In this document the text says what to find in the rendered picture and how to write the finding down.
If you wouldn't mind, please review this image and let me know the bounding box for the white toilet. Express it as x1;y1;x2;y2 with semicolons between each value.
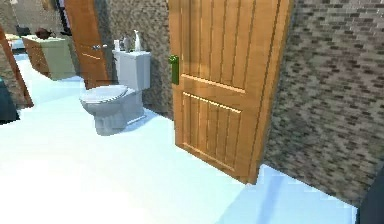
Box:
79;49;152;136

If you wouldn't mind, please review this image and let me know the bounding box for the wooden panelled room door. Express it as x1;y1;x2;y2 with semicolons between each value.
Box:
168;0;294;185

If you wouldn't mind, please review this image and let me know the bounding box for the white spray bottle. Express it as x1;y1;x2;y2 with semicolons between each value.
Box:
133;29;142;53

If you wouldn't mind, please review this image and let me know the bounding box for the grey small bottle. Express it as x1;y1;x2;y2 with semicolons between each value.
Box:
122;35;132;53

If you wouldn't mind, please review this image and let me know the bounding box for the plain wooden room door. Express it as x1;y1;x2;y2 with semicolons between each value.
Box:
63;0;112;90

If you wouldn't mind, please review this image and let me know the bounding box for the wooden green chest of drawers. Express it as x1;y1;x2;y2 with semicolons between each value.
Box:
21;34;77;81

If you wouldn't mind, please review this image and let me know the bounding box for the dark brown kettle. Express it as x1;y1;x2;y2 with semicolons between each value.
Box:
35;27;56;40

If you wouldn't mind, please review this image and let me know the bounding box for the black small box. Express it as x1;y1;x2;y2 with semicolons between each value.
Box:
15;25;32;37

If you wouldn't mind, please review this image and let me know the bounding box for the dark blue rounded object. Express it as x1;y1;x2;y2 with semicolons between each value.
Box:
355;163;384;224

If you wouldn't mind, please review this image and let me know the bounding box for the green door handle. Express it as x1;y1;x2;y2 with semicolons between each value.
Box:
168;54;180;86

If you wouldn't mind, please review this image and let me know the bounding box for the wooden door frame post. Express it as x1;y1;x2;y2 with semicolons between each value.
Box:
0;25;35;109

